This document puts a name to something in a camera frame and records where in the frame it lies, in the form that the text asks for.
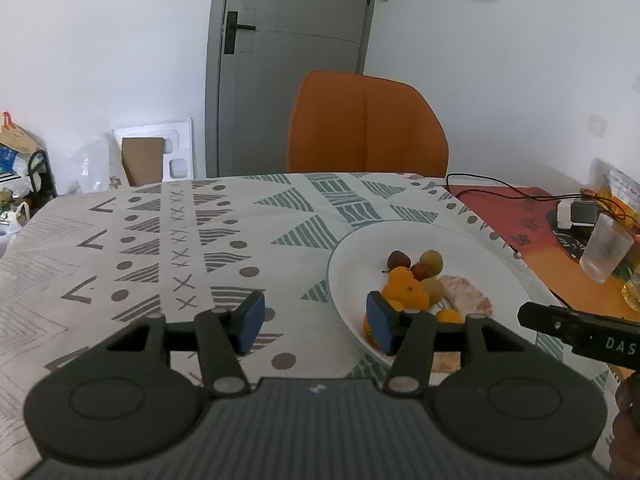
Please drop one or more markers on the white wall socket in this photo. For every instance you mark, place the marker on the white wall socket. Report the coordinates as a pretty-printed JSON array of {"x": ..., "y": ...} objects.
[{"x": 597, "y": 123}]

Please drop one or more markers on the brown cardboard piece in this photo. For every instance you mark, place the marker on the brown cardboard piece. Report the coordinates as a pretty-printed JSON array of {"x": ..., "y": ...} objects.
[{"x": 142, "y": 160}]

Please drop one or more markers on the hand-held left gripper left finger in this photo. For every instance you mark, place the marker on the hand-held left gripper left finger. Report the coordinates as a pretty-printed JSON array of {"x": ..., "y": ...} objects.
[{"x": 250, "y": 322}]

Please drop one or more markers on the orange chair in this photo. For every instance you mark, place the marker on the orange chair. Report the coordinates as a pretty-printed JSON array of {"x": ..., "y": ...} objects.
[{"x": 365, "y": 130}]

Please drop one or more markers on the yellow snack bag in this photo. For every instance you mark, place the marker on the yellow snack bag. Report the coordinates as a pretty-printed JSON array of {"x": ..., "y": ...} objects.
[{"x": 622, "y": 187}]

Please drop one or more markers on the patterned white tablecloth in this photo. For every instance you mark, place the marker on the patterned white tablecloth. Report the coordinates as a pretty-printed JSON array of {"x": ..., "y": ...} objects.
[{"x": 150, "y": 260}]

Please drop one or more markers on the white bag with groceries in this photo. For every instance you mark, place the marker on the white bag with groceries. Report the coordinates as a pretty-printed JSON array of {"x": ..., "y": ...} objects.
[{"x": 15, "y": 220}]

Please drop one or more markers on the grey power adapter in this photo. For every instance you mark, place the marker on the grey power adapter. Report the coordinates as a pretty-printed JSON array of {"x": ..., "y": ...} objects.
[{"x": 580, "y": 212}]

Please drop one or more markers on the small brown fruit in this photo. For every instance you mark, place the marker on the small brown fruit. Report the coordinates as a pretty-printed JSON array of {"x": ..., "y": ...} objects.
[{"x": 398, "y": 259}]

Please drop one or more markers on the grey door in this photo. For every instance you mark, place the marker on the grey door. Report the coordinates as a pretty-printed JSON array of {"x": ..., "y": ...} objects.
[{"x": 295, "y": 85}]

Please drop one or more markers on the peeled pomelo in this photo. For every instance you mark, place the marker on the peeled pomelo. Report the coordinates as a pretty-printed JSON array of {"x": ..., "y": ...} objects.
[{"x": 465, "y": 292}]

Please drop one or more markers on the green kiwi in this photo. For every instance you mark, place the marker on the green kiwi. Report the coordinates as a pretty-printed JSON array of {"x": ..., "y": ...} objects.
[{"x": 433, "y": 289}]

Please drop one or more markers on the blue white package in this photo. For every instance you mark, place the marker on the blue white package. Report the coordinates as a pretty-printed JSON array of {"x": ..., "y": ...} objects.
[{"x": 7, "y": 160}]

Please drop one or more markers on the white foam packaging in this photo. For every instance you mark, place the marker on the white foam packaging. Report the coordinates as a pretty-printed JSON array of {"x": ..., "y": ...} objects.
[{"x": 177, "y": 150}]

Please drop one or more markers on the red orange mat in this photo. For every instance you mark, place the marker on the red orange mat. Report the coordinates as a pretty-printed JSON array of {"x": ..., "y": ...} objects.
[{"x": 505, "y": 220}]

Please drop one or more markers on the person's right hand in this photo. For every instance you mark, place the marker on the person's right hand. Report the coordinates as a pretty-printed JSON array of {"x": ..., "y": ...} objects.
[{"x": 627, "y": 425}]

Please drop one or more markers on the brown paper bag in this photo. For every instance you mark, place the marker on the brown paper bag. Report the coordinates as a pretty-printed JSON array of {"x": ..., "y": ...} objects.
[{"x": 15, "y": 132}]

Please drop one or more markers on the large orange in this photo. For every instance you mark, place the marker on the large orange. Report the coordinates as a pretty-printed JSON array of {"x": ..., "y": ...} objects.
[
  {"x": 409, "y": 296},
  {"x": 369, "y": 334}
]

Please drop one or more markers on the white plate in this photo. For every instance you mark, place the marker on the white plate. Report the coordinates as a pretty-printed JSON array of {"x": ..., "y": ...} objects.
[{"x": 475, "y": 255}]

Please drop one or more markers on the clear drinking glass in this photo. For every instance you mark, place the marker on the clear drinking glass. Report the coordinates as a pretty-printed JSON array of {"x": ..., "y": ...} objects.
[{"x": 606, "y": 247}]

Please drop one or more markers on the clear plastic bag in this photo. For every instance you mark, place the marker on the clear plastic bag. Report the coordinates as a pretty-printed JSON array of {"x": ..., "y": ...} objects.
[{"x": 92, "y": 165}]

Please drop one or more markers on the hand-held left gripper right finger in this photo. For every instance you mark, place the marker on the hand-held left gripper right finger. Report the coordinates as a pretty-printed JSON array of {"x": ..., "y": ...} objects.
[{"x": 380, "y": 322}]

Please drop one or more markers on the small yellow-green fruit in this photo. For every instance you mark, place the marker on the small yellow-green fruit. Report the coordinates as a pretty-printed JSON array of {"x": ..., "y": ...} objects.
[{"x": 431, "y": 260}]

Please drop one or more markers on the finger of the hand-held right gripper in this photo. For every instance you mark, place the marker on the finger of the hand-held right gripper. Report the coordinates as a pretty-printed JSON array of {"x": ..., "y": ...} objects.
[{"x": 545, "y": 320}]

